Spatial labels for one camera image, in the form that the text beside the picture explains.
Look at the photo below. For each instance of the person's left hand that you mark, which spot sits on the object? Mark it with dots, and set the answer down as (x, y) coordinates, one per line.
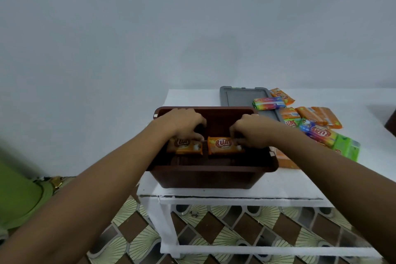
(181, 121)

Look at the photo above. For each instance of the person's right hand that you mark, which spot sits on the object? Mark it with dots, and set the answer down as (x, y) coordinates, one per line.
(256, 130)

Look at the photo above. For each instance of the person's left thumb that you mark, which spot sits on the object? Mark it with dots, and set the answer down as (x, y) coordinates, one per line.
(194, 136)

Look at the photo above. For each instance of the person's right thumb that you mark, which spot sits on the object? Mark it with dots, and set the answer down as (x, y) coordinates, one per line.
(238, 142)

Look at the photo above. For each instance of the orange snack packet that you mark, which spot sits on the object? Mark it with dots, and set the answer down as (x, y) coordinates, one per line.
(185, 146)
(286, 161)
(289, 113)
(222, 146)
(331, 117)
(283, 96)
(309, 116)

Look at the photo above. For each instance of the person's right forearm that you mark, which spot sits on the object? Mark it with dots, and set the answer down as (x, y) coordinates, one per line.
(334, 174)

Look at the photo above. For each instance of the person's left forearm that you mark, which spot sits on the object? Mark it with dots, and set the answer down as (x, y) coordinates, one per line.
(86, 192)

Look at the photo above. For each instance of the white wooden table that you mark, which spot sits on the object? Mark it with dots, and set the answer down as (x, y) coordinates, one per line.
(198, 97)

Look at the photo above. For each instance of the brown plastic storage box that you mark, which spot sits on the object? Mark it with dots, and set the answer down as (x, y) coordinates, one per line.
(213, 174)

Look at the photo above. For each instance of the grey plastic box lid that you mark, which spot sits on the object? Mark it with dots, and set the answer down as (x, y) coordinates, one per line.
(239, 96)

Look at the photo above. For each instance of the rainbow striped snack packet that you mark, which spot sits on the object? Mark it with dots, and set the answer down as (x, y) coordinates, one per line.
(269, 103)

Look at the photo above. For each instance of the green snack packet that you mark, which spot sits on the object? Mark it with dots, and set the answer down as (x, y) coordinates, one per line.
(348, 147)
(291, 123)

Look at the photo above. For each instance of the purple multicoloured snack packet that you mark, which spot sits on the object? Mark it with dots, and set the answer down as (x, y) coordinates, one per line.
(320, 133)

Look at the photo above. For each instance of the dark brown object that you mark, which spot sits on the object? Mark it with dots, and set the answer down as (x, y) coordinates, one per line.
(391, 123)

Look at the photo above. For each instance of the green cloth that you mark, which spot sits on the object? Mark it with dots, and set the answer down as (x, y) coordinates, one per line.
(18, 198)

